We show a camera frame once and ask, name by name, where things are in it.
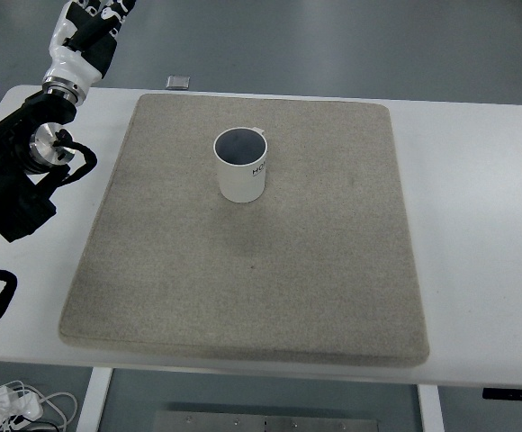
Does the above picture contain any white table leg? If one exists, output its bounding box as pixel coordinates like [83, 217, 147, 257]
[76, 367, 113, 432]
[417, 384, 445, 432]

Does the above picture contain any white table leg right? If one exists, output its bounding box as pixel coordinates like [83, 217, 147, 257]
[417, 384, 445, 432]

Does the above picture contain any beige felt mat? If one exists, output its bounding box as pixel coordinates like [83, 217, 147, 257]
[58, 94, 429, 367]

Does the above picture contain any white table leg left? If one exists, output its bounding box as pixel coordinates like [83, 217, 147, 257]
[76, 367, 113, 432]

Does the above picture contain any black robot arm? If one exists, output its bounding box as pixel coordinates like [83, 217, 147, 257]
[0, 76, 97, 242]

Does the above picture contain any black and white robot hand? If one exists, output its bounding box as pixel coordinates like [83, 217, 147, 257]
[43, 0, 136, 94]

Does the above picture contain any white cable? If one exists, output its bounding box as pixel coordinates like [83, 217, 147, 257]
[0, 380, 79, 432]

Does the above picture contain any black table control panel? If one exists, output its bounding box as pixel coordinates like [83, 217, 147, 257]
[482, 388, 522, 401]

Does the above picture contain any small silver floor plate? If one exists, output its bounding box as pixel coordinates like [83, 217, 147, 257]
[166, 75, 190, 90]

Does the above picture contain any white cup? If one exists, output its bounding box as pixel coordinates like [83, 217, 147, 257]
[212, 127, 268, 203]

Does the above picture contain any white power adapter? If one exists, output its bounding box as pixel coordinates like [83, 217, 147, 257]
[0, 386, 43, 420]

